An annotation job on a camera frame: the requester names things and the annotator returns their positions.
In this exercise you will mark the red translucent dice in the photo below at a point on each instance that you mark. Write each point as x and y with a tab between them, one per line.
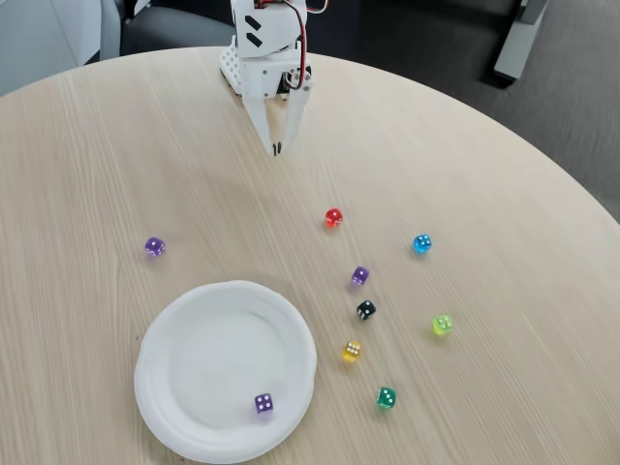
333	217

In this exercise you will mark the purple translucent dice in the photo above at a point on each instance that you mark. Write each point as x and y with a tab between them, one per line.
264	403
154	246
360	275

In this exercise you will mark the blue translucent dice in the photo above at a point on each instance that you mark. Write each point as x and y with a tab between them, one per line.
422	243

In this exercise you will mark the black dice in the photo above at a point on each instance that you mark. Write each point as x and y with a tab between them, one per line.
366	309

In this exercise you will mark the yellow translucent dice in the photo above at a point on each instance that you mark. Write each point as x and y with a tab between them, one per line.
352	351

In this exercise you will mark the light green translucent dice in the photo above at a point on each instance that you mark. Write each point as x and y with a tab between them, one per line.
442	324

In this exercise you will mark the white paper plate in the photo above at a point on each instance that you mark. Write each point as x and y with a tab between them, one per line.
227	373

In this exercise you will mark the dark green translucent dice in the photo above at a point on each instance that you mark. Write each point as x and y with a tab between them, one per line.
386	397

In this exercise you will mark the dark grey chair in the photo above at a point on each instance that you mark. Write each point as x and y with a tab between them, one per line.
169	29

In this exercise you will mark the white cabinet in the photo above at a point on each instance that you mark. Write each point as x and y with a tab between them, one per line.
39	39

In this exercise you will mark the grey desk leg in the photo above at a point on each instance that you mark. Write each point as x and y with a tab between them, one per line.
516	48

